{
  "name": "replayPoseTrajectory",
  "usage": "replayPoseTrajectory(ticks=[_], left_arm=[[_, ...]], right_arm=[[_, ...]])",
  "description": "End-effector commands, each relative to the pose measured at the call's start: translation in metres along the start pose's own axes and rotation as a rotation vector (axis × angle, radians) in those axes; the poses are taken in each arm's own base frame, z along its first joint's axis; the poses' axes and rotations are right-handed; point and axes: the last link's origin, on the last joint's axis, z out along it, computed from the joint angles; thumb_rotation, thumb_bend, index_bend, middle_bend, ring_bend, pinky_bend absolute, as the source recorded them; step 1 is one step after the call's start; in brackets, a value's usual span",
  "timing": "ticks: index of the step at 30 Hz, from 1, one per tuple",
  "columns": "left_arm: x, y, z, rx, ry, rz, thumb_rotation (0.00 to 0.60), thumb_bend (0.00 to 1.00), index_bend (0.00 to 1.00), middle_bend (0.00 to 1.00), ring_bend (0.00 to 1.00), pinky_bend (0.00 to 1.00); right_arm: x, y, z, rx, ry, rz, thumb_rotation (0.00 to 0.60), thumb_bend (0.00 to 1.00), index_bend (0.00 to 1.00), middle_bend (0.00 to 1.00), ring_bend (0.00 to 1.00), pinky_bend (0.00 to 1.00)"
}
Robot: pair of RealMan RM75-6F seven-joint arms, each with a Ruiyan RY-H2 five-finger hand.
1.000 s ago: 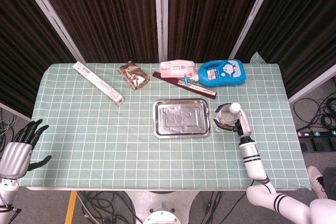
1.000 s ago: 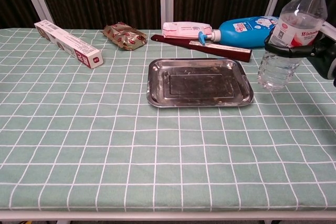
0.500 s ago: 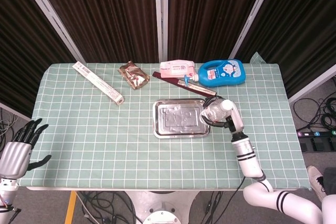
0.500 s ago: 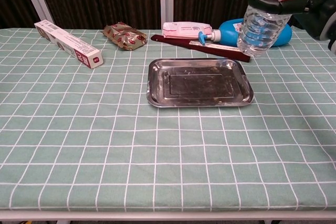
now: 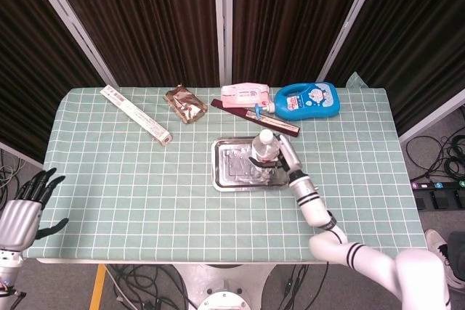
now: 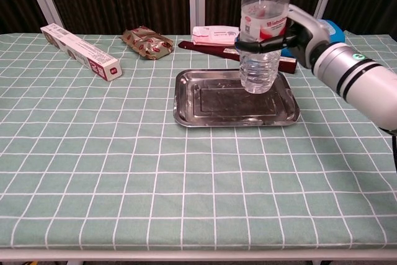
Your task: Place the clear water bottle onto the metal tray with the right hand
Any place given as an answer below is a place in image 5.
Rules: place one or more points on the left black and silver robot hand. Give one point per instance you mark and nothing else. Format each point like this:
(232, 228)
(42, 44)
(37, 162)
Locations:
(18, 223)

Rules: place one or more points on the gold foil snack packet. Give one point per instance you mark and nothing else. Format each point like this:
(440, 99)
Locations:
(185, 105)

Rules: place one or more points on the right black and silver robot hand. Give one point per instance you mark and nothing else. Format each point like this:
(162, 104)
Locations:
(290, 157)

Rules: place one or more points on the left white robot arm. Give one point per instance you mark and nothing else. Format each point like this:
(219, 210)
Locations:
(7, 273)

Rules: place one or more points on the pink wet wipes pack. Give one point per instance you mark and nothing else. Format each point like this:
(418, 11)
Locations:
(243, 95)

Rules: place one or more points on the beige sneaker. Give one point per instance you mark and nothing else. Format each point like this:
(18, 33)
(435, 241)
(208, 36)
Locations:
(437, 248)

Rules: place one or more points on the dark brown curtained partition panel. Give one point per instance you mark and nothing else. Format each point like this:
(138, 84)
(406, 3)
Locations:
(145, 23)
(410, 45)
(32, 81)
(290, 23)

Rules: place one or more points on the long dark red box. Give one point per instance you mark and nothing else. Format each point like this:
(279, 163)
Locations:
(283, 126)

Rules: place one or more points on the clear plastic water bottle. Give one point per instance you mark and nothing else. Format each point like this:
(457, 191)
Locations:
(265, 146)

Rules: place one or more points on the long white printed box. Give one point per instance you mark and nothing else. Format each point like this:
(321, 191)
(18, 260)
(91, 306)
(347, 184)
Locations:
(138, 115)

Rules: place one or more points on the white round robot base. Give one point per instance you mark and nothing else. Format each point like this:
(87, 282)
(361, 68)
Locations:
(221, 288)

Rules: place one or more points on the dark trouser leg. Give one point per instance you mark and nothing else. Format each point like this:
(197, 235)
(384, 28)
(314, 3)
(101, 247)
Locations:
(457, 248)

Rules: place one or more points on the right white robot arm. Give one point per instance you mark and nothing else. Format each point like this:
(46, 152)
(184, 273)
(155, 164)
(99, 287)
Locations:
(312, 201)

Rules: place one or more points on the blue cartoon detergent bottle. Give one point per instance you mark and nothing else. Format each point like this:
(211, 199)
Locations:
(309, 101)

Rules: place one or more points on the shiny metal tray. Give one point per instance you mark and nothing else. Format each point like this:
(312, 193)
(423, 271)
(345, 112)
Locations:
(232, 165)

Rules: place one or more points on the green checked tablecloth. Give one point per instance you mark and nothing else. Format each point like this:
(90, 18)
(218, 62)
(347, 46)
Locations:
(145, 197)

